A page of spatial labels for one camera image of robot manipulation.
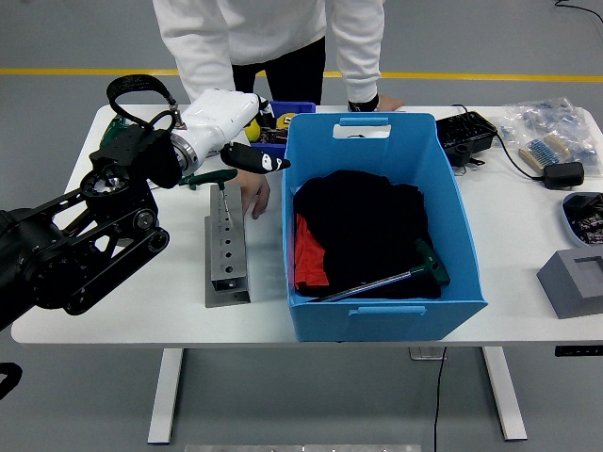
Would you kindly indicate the person's right forearm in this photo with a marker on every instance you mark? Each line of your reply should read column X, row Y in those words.
column 207, row 70

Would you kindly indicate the yellow tape measure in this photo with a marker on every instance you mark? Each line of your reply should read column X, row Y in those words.
column 285, row 120

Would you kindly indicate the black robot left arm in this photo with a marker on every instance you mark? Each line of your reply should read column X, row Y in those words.
column 94, row 245

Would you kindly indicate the grey block holder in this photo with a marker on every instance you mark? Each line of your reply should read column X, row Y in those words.
column 560, row 287

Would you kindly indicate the yellow floor tape line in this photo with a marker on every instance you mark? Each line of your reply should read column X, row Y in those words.
column 471, row 75

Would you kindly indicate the person's right hand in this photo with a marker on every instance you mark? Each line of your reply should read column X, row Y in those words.
column 256, row 193

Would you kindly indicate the clear bag of resistors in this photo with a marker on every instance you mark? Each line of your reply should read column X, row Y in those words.
column 542, row 115

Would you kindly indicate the black charger box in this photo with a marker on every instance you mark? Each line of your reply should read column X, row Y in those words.
column 464, row 132

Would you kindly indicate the person's left hand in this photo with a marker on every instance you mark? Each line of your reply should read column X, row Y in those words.
column 391, row 103

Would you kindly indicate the grey tray of parts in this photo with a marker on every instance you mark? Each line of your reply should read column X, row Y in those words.
column 567, row 221

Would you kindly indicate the grey metal tool stand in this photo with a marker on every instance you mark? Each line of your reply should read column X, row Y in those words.
column 228, row 278

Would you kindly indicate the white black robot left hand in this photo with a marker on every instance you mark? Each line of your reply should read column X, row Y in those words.
column 216, row 115

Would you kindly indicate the person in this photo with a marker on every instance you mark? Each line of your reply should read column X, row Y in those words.
column 264, row 28

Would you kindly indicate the light blue plastic box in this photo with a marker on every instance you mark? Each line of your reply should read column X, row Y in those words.
column 377, row 325

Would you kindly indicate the black cloth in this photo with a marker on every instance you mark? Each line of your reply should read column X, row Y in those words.
column 367, row 212

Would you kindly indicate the yellow lemon ball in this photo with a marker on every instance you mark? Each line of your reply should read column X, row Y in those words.
column 254, row 131

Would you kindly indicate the black power adapter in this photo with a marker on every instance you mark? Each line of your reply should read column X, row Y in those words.
column 564, row 175

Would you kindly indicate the dark blue plastic bin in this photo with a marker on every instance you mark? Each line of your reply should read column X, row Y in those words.
column 268, row 150

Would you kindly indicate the metal table bracket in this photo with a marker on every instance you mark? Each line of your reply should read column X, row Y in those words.
column 424, row 354

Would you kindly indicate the taped resistor strip bundle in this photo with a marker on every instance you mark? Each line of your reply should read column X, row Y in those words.
column 546, row 150

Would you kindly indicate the red cloth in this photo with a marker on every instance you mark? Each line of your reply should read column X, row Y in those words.
column 308, row 263

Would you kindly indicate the person's left forearm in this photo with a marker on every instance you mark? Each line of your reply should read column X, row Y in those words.
column 363, row 70

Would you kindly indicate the black table control panel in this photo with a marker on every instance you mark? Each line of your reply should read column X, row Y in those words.
column 577, row 351

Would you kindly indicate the white table leg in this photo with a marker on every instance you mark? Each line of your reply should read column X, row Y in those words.
column 506, row 395
column 165, row 395

